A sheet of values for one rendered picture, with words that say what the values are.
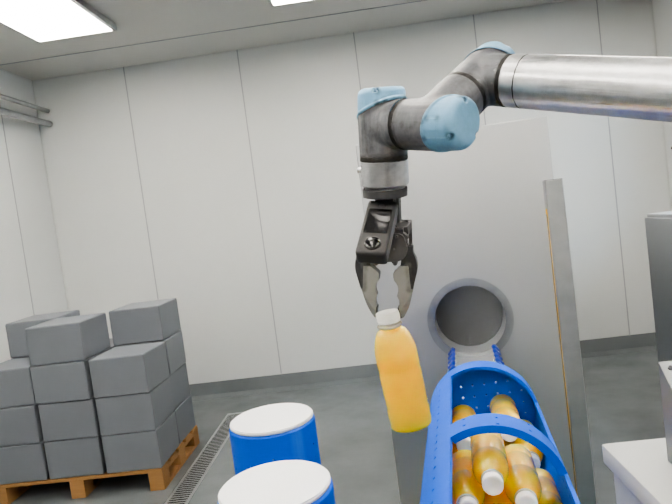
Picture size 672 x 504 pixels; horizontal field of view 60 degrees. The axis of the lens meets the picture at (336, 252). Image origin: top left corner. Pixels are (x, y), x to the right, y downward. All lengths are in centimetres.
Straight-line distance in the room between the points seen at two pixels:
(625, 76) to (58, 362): 399
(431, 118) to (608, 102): 22
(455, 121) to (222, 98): 531
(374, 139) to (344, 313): 501
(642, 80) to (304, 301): 524
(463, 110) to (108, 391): 371
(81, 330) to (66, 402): 50
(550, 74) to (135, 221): 561
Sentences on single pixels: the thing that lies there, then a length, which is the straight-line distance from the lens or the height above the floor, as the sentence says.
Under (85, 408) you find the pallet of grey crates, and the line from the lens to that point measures 438.
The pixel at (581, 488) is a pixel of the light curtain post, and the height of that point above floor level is 60.
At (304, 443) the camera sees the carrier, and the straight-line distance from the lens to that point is 194.
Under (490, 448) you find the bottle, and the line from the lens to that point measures 124.
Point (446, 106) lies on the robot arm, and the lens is 81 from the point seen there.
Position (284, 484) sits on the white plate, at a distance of 154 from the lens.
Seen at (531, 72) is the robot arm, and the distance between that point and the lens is 87.
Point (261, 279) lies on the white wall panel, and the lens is 590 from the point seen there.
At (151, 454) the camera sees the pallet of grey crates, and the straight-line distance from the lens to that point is 431.
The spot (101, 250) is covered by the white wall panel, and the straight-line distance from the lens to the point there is 638.
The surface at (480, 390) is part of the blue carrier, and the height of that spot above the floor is 115.
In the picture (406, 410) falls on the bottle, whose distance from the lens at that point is 97.
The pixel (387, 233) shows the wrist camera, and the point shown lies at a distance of 86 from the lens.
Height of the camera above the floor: 167
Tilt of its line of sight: 4 degrees down
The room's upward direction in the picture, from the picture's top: 7 degrees counter-clockwise
